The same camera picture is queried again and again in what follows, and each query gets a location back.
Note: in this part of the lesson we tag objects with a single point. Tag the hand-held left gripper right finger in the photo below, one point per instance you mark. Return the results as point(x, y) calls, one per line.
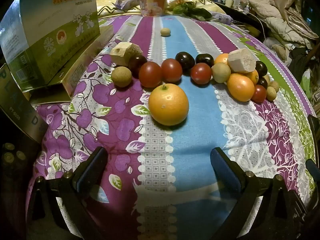
point(225, 172)

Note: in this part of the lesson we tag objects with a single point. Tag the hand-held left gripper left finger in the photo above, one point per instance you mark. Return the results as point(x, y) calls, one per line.
point(92, 170)

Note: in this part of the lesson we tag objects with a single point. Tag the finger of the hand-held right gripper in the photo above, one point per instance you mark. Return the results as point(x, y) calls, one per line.
point(313, 169)
point(314, 132)

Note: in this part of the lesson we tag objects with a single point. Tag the red tomato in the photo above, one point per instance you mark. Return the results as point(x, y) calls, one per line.
point(171, 70)
point(201, 73)
point(150, 74)
point(258, 93)

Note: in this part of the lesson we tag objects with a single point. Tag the striped purple floral bedsheet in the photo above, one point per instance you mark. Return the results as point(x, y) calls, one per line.
point(200, 120)

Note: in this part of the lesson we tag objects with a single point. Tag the longan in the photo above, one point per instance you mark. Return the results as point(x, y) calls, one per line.
point(274, 85)
point(267, 78)
point(121, 76)
point(271, 93)
point(165, 32)
point(221, 73)

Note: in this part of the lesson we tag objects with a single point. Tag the dark cherry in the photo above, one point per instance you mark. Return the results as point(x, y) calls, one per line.
point(262, 82)
point(261, 69)
point(185, 60)
point(204, 59)
point(137, 63)

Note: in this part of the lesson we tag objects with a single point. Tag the dark cloth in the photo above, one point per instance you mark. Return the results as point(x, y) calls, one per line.
point(300, 60)

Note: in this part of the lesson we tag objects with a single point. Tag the small orange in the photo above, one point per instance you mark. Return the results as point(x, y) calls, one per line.
point(254, 77)
point(221, 59)
point(240, 87)

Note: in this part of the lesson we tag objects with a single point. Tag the black device with metal caps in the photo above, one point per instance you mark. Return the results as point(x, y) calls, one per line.
point(11, 156)

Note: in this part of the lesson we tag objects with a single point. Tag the large orange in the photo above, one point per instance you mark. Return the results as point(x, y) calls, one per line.
point(168, 104)

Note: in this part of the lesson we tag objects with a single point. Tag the black printed box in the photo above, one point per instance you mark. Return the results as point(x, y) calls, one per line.
point(17, 102)

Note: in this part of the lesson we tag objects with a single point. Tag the beige sugarcane chunk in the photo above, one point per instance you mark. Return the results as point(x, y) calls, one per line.
point(125, 52)
point(241, 61)

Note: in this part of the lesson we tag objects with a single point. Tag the flat yellow green box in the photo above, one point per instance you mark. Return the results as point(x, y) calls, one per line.
point(82, 67)

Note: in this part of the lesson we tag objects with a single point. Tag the pile of clothes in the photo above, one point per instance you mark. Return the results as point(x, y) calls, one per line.
point(282, 12)

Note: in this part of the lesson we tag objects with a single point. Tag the pale printed packet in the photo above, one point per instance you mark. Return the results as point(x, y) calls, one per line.
point(223, 18)

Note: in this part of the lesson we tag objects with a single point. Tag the blue green printed carton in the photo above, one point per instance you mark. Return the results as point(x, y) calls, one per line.
point(50, 30)

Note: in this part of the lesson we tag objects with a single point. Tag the green leafy vegetable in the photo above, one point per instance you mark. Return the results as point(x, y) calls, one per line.
point(192, 10)

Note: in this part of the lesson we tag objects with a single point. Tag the purple snack packet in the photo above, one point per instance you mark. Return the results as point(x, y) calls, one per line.
point(126, 2)

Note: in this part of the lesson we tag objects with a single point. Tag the pink instant noodle bowl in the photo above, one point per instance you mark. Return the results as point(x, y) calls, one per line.
point(152, 5)

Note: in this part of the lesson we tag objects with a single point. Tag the clear plastic bag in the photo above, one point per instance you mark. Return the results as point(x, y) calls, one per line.
point(176, 0)

